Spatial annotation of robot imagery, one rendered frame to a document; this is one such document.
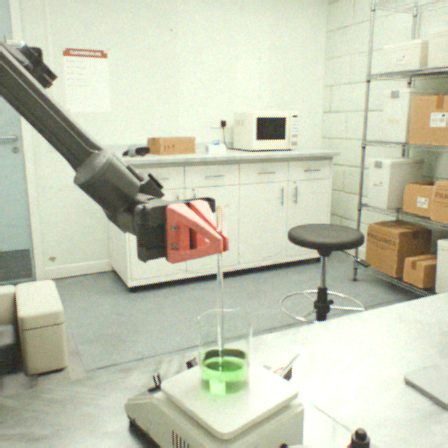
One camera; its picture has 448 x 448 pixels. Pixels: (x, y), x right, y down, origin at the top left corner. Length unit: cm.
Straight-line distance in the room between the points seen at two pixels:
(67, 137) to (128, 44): 291
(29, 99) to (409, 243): 278
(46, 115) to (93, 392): 40
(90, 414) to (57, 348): 87
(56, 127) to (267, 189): 276
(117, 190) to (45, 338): 101
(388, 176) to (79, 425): 269
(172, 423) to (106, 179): 29
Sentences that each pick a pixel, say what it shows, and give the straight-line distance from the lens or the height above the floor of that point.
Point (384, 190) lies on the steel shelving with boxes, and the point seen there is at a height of 69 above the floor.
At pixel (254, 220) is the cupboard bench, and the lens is 332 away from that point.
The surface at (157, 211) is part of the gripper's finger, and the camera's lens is 50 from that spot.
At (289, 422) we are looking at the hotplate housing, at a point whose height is 81.
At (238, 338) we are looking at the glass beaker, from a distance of 50.
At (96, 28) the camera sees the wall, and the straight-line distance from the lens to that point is 351.
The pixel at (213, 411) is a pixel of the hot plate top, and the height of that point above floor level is 84.
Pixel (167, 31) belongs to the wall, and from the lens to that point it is 365.
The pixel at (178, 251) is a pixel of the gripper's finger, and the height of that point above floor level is 100.
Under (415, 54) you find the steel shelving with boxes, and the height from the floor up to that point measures 151.
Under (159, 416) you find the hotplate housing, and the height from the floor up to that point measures 80.
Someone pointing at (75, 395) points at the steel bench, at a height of 75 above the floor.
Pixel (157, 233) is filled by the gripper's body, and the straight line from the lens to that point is 53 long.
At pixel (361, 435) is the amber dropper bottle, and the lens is 54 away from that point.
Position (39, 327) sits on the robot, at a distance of 151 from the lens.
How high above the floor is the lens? 114
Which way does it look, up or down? 13 degrees down
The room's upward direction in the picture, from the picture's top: straight up
